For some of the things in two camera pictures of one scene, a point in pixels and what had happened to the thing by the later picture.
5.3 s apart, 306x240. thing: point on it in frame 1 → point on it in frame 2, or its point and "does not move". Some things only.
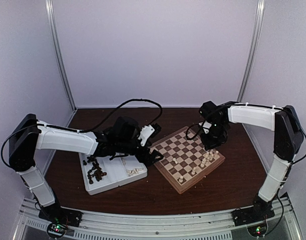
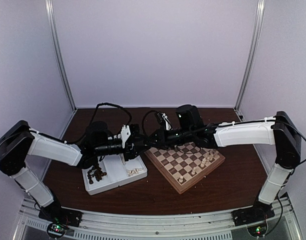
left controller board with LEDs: [56, 230] does not move
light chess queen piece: [193, 170] does not move
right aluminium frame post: [261, 10] does not move
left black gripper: [149, 161] → [133, 153]
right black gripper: [210, 144] → [161, 141]
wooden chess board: [185, 159] does not move
